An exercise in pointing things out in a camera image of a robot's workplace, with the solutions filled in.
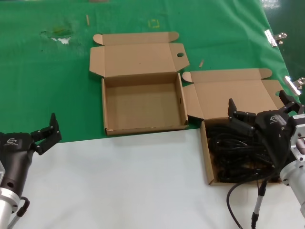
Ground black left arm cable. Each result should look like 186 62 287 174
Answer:
7 195 31 229

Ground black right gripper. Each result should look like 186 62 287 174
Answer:
227 90 305 167

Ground green table cloth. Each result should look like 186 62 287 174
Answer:
0 0 302 146

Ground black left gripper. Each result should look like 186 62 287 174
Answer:
0 113 63 192

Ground open brown cardboard box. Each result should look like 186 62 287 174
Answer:
182 68 300 186
89 31 190 136

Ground silver binder clip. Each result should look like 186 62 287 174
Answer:
264 29 288 47
283 76 305 96

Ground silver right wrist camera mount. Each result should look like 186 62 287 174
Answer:
287 112 305 163

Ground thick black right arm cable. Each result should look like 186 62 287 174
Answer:
226 167 284 229

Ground heap of black power cables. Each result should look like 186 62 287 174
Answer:
206 118 277 183

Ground cable with silver connector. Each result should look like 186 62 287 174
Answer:
250 178 269 229

